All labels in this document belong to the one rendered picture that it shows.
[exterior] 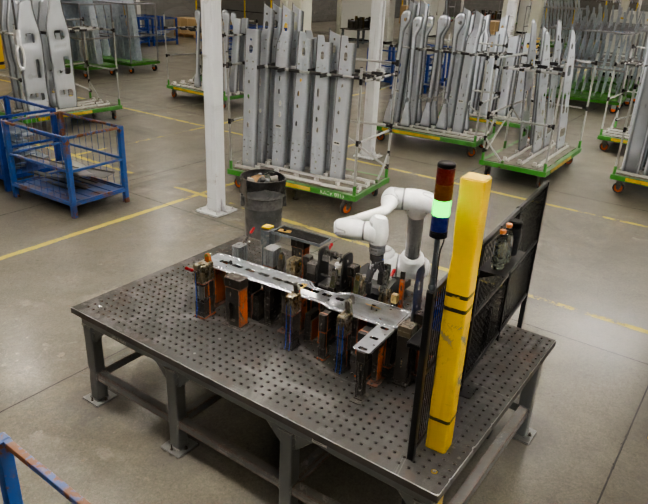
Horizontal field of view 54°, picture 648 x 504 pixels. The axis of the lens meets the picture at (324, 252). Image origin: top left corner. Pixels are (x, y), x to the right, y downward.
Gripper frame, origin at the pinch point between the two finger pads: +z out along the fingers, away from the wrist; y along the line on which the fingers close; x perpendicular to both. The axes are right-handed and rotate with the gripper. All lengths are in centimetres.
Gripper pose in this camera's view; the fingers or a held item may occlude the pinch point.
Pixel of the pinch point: (374, 287)
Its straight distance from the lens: 348.2
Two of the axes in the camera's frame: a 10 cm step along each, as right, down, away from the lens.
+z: -0.4, 9.2, 4.0
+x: 8.5, 2.4, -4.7
